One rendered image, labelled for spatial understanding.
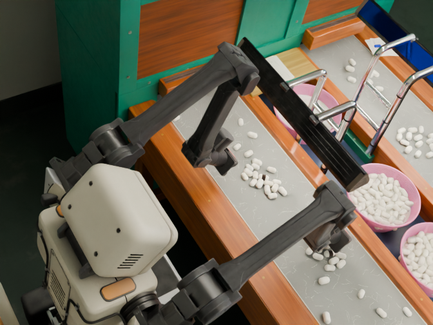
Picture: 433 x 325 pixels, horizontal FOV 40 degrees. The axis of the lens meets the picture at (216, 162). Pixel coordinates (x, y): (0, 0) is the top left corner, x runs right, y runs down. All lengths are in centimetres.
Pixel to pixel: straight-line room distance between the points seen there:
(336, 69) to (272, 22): 38
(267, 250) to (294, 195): 82
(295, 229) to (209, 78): 42
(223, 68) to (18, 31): 159
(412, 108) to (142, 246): 160
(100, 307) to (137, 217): 21
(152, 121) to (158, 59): 71
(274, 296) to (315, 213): 58
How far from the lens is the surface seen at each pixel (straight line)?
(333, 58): 260
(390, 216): 215
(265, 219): 199
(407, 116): 249
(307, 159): 215
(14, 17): 282
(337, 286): 194
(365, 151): 232
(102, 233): 120
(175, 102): 142
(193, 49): 218
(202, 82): 143
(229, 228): 192
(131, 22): 191
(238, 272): 126
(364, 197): 217
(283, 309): 183
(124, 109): 218
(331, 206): 132
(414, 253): 211
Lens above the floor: 239
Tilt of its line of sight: 52 degrees down
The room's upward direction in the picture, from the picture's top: 13 degrees clockwise
